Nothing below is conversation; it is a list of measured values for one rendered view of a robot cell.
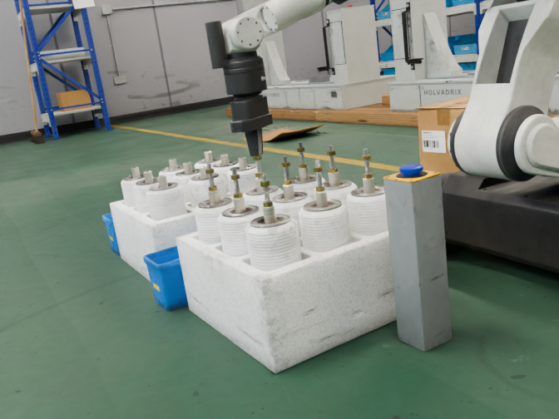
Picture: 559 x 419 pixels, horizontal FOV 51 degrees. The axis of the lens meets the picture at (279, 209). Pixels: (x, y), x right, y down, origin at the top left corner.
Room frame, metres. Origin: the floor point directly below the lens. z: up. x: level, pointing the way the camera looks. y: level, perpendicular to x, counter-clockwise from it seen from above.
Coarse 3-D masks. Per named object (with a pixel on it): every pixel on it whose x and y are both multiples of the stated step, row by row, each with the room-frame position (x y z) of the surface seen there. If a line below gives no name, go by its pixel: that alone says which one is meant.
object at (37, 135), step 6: (24, 30) 6.22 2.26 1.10; (24, 36) 6.21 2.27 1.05; (24, 42) 6.21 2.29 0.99; (30, 72) 6.20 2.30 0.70; (30, 78) 6.19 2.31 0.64; (30, 84) 6.19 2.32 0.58; (30, 90) 6.19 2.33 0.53; (36, 120) 6.17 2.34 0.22; (36, 126) 6.17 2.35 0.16; (36, 132) 6.04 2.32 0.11; (36, 138) 6.00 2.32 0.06; (42, 138) 6.00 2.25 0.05
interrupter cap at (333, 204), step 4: (328, 200) 1.13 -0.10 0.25; (332, 200) 1.13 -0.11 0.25; (336, 200) 1.12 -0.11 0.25; (308, 204) 1.13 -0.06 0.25; (312, 204) 1.12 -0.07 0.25; (316, 204) 1.12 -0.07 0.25; (328, 204) 1.11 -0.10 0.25; (332, 204) 1.10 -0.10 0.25; (336, 204) 1.09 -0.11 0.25; (340, 204) 1.09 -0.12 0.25; (304, 208) 1.09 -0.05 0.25; (308, 208) 1.09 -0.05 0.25; (312, 208) 1.09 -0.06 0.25; (316, 208) 1.08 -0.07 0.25; (320, 208) 1.08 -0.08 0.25; (324, 208) 1.08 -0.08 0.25; (328, 208) 1.07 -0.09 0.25; (332, 208) 1.07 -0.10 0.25; (336, 208) 1.07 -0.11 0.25
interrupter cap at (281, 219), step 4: (260, 216) 1.08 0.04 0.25; (276, 216) 1.07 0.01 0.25; (280, 216) 1.06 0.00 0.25; (284, 216) 1.06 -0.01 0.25; (288, 216) 1.05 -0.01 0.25; (252, 220) 1.06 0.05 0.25; (256, 220) 1.05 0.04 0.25; (260, 220) 1.05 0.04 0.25; (264, 220) 1.06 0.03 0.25; (276, 220) 1.05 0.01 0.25; (280, 220) 1.04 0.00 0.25; (284, 220) 1.03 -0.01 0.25; (288, 220) 1.03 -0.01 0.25; (252, 224) 1.03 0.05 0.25; (256, 224) 1.03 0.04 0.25; (260, 224) 1.02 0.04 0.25; (264, 224) 1.02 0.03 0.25; (268, 224) 1.02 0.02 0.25; (272, 224) 1.01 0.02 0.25; (276, 224) 1.01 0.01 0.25; (280, 224) 1.01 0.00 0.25
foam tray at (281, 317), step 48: (192, 240) 1.23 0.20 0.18; (384, 240) 1.08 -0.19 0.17; (192, 288) 1.23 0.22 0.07; (240, 288) 1.01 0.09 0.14; (288, 288) 0.97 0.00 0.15; (336, 288) 1.02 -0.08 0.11; (384, 288) 1.07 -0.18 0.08; (240, 336) 1.05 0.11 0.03; (288, 336) 0.96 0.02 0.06; (336, 336) 1.01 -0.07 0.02
